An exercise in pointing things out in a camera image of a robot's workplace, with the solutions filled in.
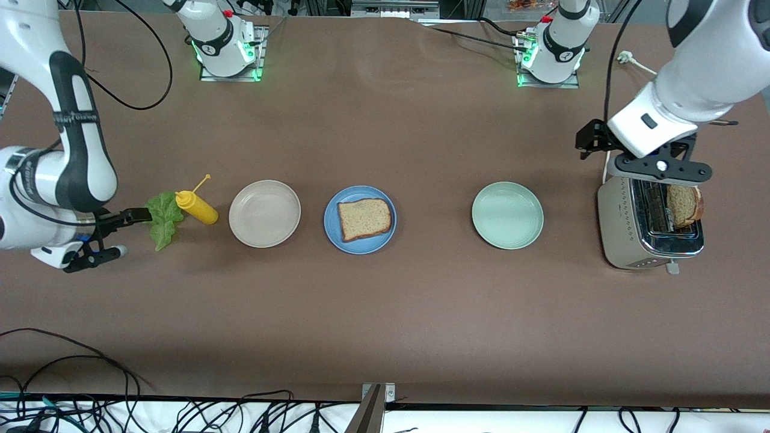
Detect green lettuce leaf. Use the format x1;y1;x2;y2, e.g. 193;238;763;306
147;191;185;252

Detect yellow mustard squeeze bottle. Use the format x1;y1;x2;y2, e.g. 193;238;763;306
175;174;219;226

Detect brown bread slice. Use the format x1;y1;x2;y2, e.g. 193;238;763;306
337;198;393;243
667;183;704;228

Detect light green round plate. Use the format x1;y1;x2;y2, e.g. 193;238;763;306
472;182;544;250

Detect beige round plate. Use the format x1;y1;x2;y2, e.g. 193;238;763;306
229;180;301;248

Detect blue round plate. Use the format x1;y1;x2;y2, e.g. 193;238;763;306
324;185;398;255

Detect silver two-slot toaster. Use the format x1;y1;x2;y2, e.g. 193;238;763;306
597;171;706;276

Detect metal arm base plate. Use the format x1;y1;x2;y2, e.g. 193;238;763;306
199;24;268;82
516;30;581;89

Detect white toaster power cord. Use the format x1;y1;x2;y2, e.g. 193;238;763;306
602;51;659;184

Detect black looped table cable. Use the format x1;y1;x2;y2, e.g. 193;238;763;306
0;328;154;398

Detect black arm base cable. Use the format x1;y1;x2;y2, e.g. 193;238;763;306
421;18;530;52

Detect aluminium frame rail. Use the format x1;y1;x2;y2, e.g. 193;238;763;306
351;0;440;19

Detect tangled black floor cables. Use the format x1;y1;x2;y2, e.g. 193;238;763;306
0;385;770;433

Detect metal table edge bracket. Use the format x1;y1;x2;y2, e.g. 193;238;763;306
346;383;396;433

